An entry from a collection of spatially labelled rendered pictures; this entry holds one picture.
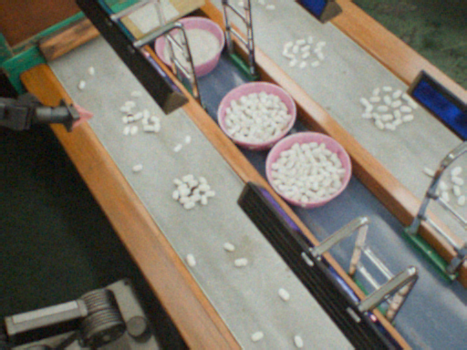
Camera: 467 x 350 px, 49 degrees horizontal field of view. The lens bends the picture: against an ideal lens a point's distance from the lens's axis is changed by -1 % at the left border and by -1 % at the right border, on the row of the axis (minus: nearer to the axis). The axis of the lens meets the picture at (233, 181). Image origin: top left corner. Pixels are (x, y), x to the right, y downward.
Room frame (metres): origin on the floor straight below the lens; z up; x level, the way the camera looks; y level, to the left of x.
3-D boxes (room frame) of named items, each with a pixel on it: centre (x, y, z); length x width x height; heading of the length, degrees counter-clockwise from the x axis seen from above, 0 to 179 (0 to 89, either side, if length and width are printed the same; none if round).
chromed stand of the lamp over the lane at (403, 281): (0.39, -0.24, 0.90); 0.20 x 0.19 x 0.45; 25
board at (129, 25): (1.71, 0.15, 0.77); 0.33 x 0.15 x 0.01; 115
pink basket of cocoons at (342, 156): (0.86, -0.24, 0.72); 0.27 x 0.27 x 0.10
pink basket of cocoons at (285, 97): (1.11, -0.12, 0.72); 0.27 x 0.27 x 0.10
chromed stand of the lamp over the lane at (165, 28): (1.27, 0.17, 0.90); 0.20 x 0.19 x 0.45; 25
